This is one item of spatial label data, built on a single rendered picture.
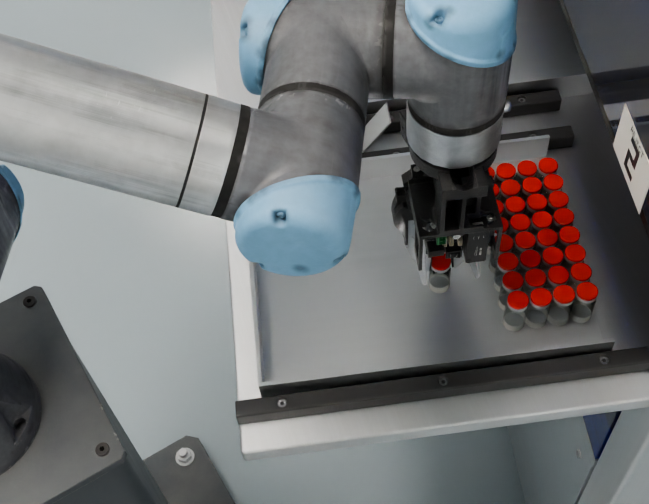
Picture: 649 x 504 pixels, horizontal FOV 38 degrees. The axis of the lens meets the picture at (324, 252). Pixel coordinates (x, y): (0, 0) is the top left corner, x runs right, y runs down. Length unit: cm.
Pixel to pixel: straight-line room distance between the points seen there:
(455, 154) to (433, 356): 28
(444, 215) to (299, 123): 20
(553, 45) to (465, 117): 53
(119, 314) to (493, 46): 152
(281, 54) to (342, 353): 38
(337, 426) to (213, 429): 100
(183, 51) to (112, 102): 196
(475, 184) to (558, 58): 48
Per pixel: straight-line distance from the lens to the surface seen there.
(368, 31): 66
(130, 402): 196
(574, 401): 93
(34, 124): 58
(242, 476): 185
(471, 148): 72
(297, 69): 63
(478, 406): 92
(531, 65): 118
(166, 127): 57
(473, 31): 64
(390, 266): 99
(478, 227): 79
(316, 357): 94
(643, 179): 90
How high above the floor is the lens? 171
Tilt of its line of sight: 56 degrees down
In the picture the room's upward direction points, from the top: 7 degrees counter-clockwise
